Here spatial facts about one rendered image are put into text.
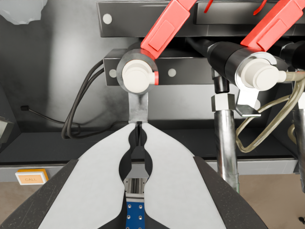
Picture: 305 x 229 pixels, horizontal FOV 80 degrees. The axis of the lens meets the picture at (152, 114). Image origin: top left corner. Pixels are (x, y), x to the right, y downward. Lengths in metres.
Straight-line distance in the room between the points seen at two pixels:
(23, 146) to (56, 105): 0.11
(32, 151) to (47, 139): 0.04
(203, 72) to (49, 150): 0.35
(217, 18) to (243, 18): 0.03
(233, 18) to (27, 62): 0.39
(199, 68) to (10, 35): 0.36
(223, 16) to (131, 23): 0.10
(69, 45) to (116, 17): 0.20
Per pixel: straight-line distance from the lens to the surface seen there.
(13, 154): 0.49
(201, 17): 0.23
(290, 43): 0.25
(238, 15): 0.25
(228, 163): 0.18
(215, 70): 0.19
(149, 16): 0.24
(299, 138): 0.23
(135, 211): 0.81
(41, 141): 0.50
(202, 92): 0.44
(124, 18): 0.24
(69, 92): 0.45
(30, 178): 0.44
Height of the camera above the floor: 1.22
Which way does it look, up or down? 62 degrees down
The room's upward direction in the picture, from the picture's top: 176 degrees clockwise
